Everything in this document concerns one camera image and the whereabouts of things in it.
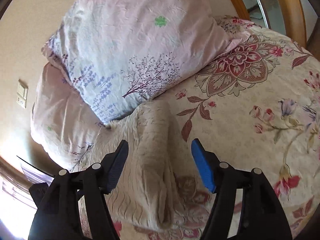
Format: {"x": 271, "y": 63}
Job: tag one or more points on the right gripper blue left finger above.
{"x": 58, "y": 216}

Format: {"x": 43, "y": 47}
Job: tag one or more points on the beige cable-knit sweater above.
{"x": 157, "y": 184}

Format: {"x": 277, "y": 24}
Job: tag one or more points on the pink pillow with green clovers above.
{"x": 61, "y": 121}

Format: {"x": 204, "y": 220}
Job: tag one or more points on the white pink pillow tree print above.
{"x": 119, "y": 53}

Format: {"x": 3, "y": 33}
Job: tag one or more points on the wooden curved headboard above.
{"x": 297, "y": 19}

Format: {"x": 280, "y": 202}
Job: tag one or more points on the glass wardrobe door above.
{"x": 266, "y": 13}

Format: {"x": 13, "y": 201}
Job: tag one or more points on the beige wall power socket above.
{"x": 21, "y": 101}

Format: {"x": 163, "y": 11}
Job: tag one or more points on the beige wall switch plate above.
{"x": 22, "y": 89}

